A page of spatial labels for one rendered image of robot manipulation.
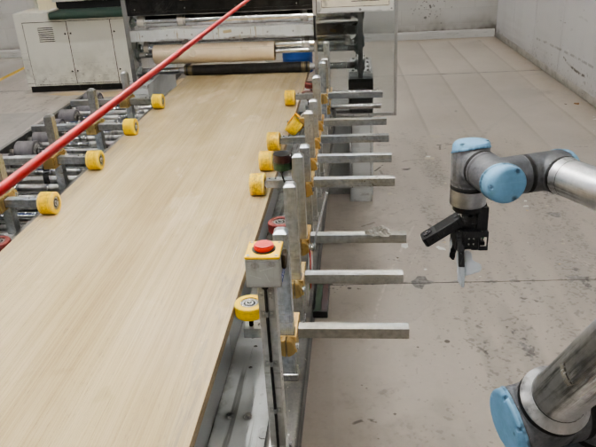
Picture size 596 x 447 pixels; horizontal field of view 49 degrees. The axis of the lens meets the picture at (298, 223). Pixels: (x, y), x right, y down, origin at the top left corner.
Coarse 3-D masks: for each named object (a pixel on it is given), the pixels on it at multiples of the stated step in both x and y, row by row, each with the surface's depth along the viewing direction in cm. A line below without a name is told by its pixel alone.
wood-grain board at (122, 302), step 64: (192, 128) 320; (256, 128) 315; (64, 192) 249; (128, 192) 246; (192, 192) 243; (0, 256) 202; (64, 256) 200; (128, 256) 198; (192, 256) 196; (0, 320) 169; (64, 320) 167; (128, 320) 166; (192, 320) 164; (0, 384) 145; (64, 384) 144; (128, 384) 143; (192, 384) 142
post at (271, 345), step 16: (272, 288) 130; (272, 304) 132; (272, 320) 134; (272, 336) 135; (272, 352) 137; (272, 368) 138; (272, 384) 140; (272, 400) 143; (272, 416) 145; (272, 432) 147
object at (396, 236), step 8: (312, 232) 216; (320, 232) 216; (328, 232) 215; (336, 232) 215; (344, 232) 215; (352, 232) 215; (360, 232) 214; (392, 232) 213; (400, 232) 213; (312, 240) 215; (320, 240) 215; (328, 240) 214; (336, 240) 214; (344, 240) 214; (352, 240) 214; (360, 240) 214; (368, 240) 213; (376, 240) 213; (384, 240) 213; (392, 240) 213; (400, 240) 212
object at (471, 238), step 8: (456, 208) 162; (480, 208) 161; (488, 208) 161; (464, 216) 163; (472, 216) 163; (480, 216) 162; (488, 216) 162; (472, 224) 164; (480, 224) 163; (456, 232) 164; (464, 232) 163; (472, 232) 163; (480, 232) 162; (488, 232) 162; (456, 240) 164; (464, 240) 164; (472, 240) 165; (480, 240) 163; (456, 248) 167; (472, 248) 166; (480, 248) 164
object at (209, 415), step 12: (276, 192) 303; (264, 228) 266; (240, 324) 211; (228, 336) 191; (228, 348) 191; (228, 360) 191; (216, 384) 175; (216, 396) 175; (216, 408) 175; (204, 420) 161; (204, 432) 161; (204, 444) 161
